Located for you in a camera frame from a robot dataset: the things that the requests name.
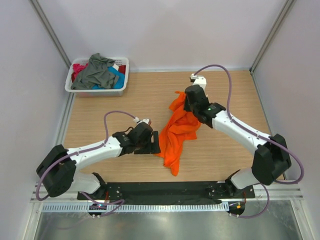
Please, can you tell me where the orange t shirt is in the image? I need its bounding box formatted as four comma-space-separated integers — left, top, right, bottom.
156, 91, 201, 177

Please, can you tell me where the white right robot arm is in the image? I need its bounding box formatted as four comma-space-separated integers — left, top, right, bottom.
184, 84, 292, 198

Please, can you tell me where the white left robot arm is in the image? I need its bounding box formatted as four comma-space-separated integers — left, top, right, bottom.
36, 121, 161, 200

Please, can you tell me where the white plastic laundry basket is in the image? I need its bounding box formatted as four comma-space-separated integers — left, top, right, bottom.
64, 57, 130, 97

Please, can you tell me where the blue t shirt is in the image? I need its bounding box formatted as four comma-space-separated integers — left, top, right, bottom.
91, 67, 125, 90

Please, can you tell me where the dark red t shirt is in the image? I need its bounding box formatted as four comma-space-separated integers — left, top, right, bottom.
118, 65, 127, 75

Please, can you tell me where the white garment in basket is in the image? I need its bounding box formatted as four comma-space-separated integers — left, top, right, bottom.
112, 64, 119, 71

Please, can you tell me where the grey t shirt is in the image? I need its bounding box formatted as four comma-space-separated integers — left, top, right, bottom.
71, 53, 115, 90

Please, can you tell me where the pink t shirt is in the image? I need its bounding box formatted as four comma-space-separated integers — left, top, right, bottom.
72, 63, 88, 76

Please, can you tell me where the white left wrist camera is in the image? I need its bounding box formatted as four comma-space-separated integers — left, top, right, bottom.
133, 117, 152, 126

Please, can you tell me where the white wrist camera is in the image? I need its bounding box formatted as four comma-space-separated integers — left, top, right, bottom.
190, 73, 207, 90
133, 117, 152, 126

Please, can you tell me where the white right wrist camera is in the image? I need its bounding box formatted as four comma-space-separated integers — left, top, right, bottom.
190, 73, 207, 90

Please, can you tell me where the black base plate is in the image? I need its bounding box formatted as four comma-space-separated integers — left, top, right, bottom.
90, 181, 256, 206

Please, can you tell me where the slotted white cable duct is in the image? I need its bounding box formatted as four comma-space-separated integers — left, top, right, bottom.
41, 202, 229, 213

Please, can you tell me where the aluminium front rail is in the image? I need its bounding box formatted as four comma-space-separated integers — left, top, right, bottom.
29, 179, 304, 204

